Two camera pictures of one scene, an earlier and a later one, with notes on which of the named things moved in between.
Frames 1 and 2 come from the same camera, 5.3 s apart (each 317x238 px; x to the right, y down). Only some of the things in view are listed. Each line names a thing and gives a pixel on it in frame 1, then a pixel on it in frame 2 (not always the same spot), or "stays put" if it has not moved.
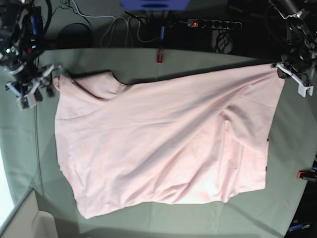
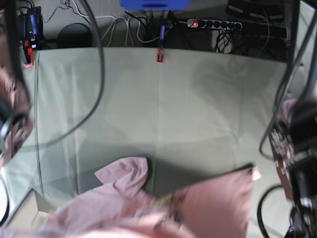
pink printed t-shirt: [199, 140] -> [217, 208]
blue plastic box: [154, 5] stays put
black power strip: [229, 25] stays put
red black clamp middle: [159, 53] stays put
